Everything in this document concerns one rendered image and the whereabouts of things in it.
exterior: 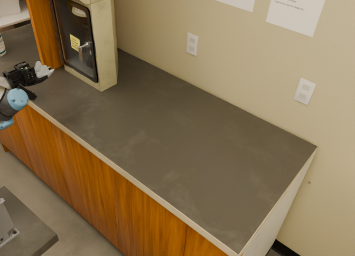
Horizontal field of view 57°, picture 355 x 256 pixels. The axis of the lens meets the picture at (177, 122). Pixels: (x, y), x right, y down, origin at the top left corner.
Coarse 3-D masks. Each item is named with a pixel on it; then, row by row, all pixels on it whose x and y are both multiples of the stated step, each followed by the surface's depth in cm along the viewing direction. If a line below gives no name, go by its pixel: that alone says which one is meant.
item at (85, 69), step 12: (60, 0) 155; (60, 12) 160; (72, 12) 153; (84, 12) 147; (60, 24) 165; (72, 24) 158; (84, 24) 152; (60, 36) 171; (84, 36) 156; (72, 48) 169; (84, 48) 161; (72, 60) 175; (84, 60) 167; (84, 72) 173; (96, 72) 165
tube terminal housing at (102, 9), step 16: (96, 0) 144; (112, 0) 161; (96, 16) 148; (112, 16) 159; (96, 32) 153; (112, 32) 160; (96, 48) 157; (112, 48) 165; (112, 64) 170; (112, 80) 176
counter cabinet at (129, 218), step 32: (32, 128) 191; (32, 160) 224; (64, 160) 181; (96, 160) 153; (64, 192) 210; (96, 192) 173; (128, 192) 146; (288, 192) 139; (96, 224) 199; (128, 224) 165; (160, 224) 141
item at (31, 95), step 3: (18, 84) 137; (15, 87) 137; (18, 87) 137; (21, 87) 138; (24, 90) 140; (27, 90) 141; (30, 90) 145; (27, 93) 142; (30, 93) 143; (33, 93) 145; (30, 96) 143; (33, 96) 145; (36, 96) 146; (30, 99) 145; (33, 99) 145
